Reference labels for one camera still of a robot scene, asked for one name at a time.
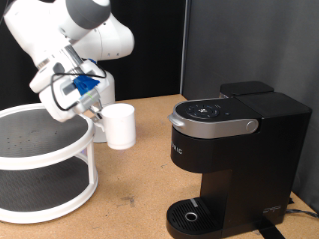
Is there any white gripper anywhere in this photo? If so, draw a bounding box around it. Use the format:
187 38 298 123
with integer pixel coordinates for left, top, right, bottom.
29 61 110 125

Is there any white mug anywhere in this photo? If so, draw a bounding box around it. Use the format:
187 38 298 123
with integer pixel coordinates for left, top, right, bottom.
94 103 137 151

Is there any silver coffee machine handle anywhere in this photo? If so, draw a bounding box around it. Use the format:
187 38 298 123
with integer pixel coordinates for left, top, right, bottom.
167 97 260 140

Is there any black Keurig coffee machine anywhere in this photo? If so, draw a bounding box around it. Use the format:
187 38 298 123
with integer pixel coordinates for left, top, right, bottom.
165 80 313 239

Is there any white two-tier turntable shelf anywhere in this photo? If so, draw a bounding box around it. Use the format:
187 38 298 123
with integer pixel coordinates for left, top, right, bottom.
0 102 99 225

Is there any black backdrop curtain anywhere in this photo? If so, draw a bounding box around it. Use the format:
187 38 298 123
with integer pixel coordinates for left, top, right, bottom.
0 0 187 111

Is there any black tape strip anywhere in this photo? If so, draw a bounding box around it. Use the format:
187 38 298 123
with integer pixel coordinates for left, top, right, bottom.
253 225 287 239

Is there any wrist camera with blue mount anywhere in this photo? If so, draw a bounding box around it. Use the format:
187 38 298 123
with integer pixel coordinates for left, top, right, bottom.
61 59 102 104

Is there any black camera cable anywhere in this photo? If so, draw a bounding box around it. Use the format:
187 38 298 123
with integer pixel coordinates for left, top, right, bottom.
49 68 108 112

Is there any braided power cord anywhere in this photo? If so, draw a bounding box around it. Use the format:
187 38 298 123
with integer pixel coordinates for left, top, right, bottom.
286 208 319 220

